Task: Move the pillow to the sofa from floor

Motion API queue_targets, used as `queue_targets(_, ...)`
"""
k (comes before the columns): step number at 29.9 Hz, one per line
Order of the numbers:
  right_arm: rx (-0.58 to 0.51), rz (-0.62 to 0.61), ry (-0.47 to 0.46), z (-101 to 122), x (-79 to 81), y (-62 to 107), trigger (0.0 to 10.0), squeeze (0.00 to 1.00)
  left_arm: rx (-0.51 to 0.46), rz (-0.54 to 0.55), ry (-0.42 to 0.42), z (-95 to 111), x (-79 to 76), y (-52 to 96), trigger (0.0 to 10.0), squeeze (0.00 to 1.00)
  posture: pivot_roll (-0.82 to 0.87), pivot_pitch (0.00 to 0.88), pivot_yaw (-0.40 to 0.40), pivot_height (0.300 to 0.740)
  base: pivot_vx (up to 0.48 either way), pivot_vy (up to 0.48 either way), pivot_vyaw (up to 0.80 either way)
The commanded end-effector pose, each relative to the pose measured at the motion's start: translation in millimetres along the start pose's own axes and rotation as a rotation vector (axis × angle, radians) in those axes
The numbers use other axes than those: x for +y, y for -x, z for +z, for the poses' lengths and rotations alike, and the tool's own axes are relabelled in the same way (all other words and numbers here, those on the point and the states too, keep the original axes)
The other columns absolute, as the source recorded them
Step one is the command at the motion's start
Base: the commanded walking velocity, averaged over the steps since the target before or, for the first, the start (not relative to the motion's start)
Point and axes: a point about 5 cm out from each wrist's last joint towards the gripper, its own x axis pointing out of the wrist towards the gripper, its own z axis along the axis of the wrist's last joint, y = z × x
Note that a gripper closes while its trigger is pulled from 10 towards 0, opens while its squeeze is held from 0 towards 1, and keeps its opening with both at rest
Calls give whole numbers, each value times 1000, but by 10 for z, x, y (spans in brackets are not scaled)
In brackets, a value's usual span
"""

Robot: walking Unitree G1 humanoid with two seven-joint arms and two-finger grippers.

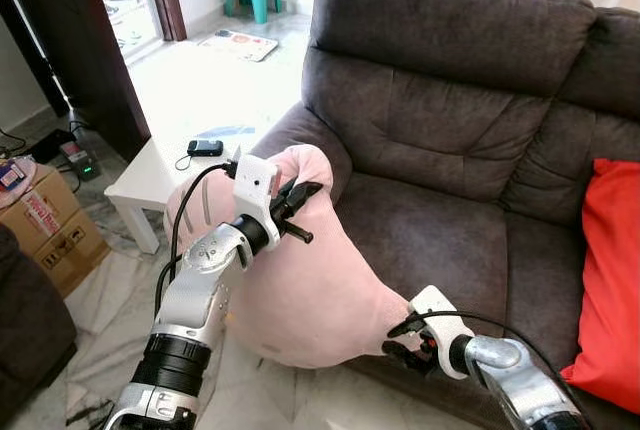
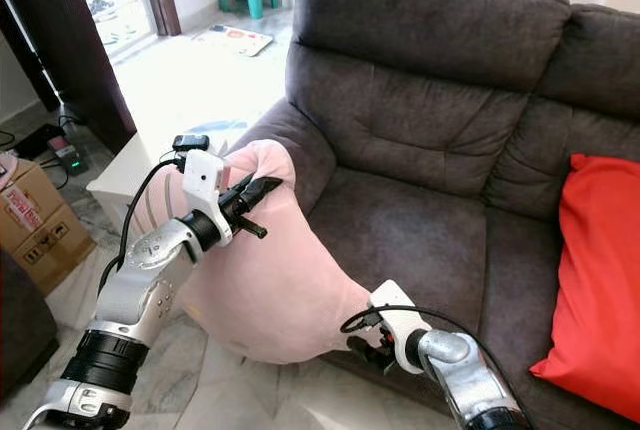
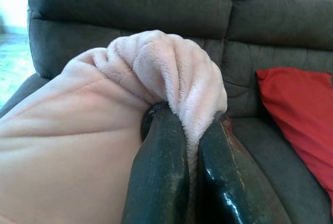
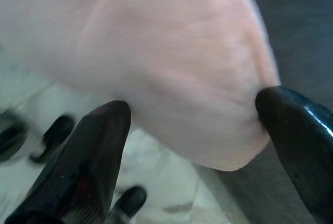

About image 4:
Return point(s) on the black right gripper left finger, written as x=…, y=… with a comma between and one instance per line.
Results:
x=83, y=161

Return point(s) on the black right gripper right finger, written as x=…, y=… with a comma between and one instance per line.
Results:
x=304, y=140

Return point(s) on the pink cat face pillow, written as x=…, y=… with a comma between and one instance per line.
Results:
x=156, y=52

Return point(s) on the dark brown fabric sofa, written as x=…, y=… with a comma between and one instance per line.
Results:
x=299, y=26

